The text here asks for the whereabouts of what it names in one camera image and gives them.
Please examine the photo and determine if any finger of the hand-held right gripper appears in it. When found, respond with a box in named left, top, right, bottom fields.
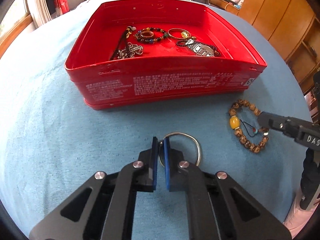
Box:
left=257, top=112, right=300, bottom=143

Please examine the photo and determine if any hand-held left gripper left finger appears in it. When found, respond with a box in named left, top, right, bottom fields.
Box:
left=29, top=136, right=158, bottom=240

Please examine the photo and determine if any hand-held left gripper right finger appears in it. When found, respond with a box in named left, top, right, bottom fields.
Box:
left=164, top=138, right=292, bottom=240

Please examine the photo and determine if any silver bangle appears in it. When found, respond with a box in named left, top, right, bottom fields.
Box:
left=160, top=132, right=201, bottom=167

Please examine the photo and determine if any brown bead bracelet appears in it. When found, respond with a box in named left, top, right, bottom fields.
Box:
left=229, top=99, right=270, bottom=155

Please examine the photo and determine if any red tin box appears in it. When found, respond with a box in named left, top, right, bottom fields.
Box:
left=64, top=1, right=267, bottom=110

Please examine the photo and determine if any black bead necklace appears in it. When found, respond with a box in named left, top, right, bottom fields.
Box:
left=176, top=39, right=222, bottom=57

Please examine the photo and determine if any multicolour bead bracelet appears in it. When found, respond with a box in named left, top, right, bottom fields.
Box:
left=133, top=27, right=168, bottom=44

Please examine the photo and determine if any gold bangle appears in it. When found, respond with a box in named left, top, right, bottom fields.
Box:
left=167, top=28, right=192, bottom=40

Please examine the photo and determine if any black cord with gold charm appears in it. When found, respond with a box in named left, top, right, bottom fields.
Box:
left=109, top=26, right=137, bottom=61

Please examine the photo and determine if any person's pink clothing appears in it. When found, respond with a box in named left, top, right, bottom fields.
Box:
left=284, top=192, right=320, bottom=233

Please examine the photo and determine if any silver metal watch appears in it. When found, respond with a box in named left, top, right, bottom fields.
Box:
left=185, top=39, right=216, bottom=57

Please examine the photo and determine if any wooden wardrobe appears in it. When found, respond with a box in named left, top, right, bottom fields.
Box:
left=237, top=0, right=320, bottom=94

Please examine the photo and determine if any blue blanket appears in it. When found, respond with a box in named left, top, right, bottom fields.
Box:
left=0, top=0, right=313, bottom=240

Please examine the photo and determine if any wooden desk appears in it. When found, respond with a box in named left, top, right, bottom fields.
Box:
left=209, top=0, right=243, bottom=15

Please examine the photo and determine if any red hanging clothing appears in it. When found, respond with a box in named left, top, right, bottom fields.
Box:
left=55, top=0, right=70, bottom=14

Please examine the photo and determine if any window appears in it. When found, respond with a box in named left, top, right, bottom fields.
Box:
left=0, top=2, right=34, bottom=58

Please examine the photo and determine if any white curtain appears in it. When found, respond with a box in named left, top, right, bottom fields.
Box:
left=29, top=0, right=52, bottom=28

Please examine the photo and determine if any silver chain necklace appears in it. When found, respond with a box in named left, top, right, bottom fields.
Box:
left=117, top=43, right=145, bottom=60

